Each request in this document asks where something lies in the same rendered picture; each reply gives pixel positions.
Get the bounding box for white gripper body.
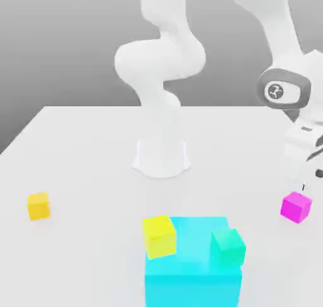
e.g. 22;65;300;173
283;136;323;184

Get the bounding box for small magenta cube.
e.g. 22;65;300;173
279;191;313;224

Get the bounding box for small green cube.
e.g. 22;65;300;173
209;227;247;267

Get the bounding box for small yellow cube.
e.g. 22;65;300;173
141;214;177;260

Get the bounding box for small orange cube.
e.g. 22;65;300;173
26;191;52;221

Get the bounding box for large cyan box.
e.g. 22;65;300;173
144;216;244;307

